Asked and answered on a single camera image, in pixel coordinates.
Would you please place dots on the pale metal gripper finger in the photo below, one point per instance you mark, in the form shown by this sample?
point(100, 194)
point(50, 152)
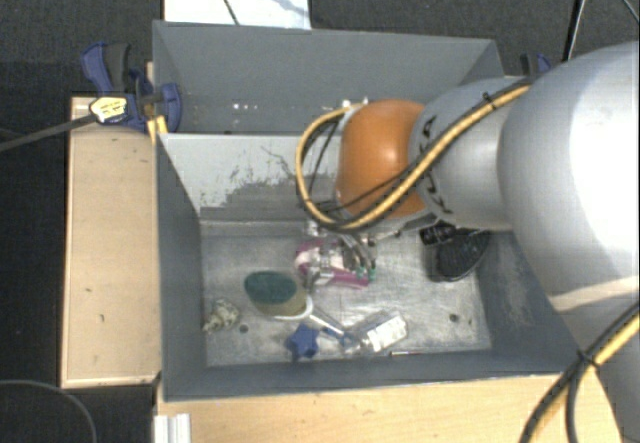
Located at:
point(320, 276)
point(324, 255)

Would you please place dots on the purple and white toy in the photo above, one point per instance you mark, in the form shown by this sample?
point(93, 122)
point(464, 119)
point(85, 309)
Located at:
point(350, 279)

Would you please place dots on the silver and blue small tool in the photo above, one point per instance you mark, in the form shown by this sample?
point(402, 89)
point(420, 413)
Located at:
point(327, 323)

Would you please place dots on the green and yellow sponge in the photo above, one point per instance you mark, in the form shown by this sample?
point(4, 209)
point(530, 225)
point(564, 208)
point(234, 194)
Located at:
point(272, 288)

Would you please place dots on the blue star-shaped knob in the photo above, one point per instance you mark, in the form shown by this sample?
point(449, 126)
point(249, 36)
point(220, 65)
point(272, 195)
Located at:
point(302, 343)

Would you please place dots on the beige crumpled lump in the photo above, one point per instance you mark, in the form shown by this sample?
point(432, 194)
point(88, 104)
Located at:
point(221, 316)

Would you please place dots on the black mesh round object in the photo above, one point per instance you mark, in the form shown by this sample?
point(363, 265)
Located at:
point(462, 258)

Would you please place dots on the grey metal bin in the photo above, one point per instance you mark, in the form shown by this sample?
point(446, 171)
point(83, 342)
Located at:
point(260, 81)

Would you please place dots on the pale wood flat board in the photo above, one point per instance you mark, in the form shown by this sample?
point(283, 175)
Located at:
point(110, 241)

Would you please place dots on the black cylinder on white bracket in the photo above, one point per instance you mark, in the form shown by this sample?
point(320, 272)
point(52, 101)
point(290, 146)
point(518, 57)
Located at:
point(437, 234)

